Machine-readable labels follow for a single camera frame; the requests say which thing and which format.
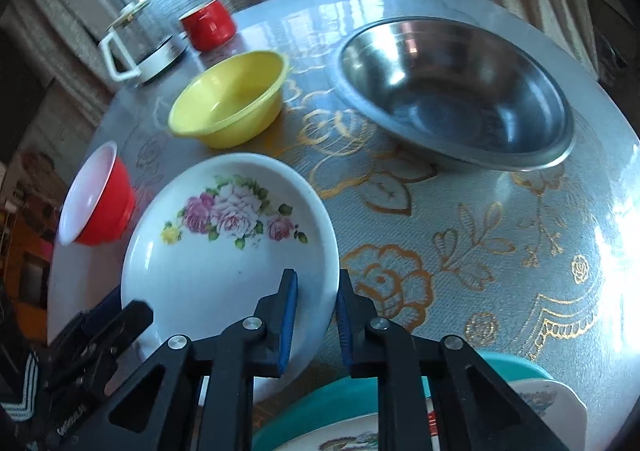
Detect stainless steel bowl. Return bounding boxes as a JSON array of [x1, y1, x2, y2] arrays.
[[331, 16, 575, 172]]

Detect red ceramic mug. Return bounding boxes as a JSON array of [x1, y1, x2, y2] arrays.
[[179, 0, 236, 52]]

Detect yellow plastic bowl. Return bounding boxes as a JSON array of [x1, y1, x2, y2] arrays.
[[168, 50, 288, 149]]

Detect wooden shelf cabinet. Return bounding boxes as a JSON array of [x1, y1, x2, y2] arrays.
[[1, 149, 67, 345]]

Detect small white floral plate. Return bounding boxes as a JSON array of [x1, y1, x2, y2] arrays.
[[120, 153, 340, 401]]

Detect beige left curtain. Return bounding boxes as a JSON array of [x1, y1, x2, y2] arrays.
[[1, 0, 117, 126]]

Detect red plastic bowl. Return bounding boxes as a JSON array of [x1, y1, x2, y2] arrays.
[[58, 140, 136, 246]]

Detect teal plastic plate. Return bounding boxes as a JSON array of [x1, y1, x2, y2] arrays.
[[250, 349, 556, 451]]

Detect white glass electric kettle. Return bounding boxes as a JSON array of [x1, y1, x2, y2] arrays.
[[99, 0, 186, 84]]

